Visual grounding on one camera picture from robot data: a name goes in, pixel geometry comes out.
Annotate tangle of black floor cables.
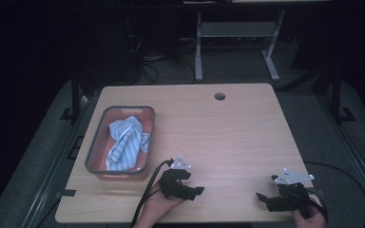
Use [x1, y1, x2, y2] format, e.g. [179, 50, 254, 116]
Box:
[125, 34, 198, 86]

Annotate blue white striped cloth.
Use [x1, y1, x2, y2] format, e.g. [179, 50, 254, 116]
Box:
[105, 115, 151, 172]

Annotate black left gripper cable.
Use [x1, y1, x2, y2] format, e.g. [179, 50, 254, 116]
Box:
[130, 159, 175, 228]

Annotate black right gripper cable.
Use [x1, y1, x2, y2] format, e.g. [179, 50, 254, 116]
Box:
[303, 161, 365, 228]

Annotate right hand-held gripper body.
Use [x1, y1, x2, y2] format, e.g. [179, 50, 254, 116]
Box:
[265, 168, 316, 213]

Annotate grey metal stand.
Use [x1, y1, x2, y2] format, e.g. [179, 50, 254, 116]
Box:
[194, 9, 287, 83]

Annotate black metal post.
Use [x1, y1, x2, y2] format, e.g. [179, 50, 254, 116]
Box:
[329, 65, 356, 124]
[60, 70, 83, 123]

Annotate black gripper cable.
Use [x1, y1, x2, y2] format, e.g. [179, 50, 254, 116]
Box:
[130, 159, 175, 228]
[303, 161, 365, 228]

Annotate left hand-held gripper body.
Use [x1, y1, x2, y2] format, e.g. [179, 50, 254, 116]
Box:
[159, 155, 193, 200]

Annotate person's right hand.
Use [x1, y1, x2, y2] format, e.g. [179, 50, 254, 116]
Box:
[292, 202, 327, 228]

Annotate pink basket with grey rim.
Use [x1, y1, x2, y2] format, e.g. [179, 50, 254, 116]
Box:
[84, 104, 156, 181]

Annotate aluminium floor rail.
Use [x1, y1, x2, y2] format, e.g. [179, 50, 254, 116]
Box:
[20, 94, 91, 228]
[317, 94, 365, 219]

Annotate black tape strip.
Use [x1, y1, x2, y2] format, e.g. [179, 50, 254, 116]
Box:
[55, 189, 77, 200]

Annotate person's left hand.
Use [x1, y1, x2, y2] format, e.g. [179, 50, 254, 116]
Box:
[141, 189, 184, 224]

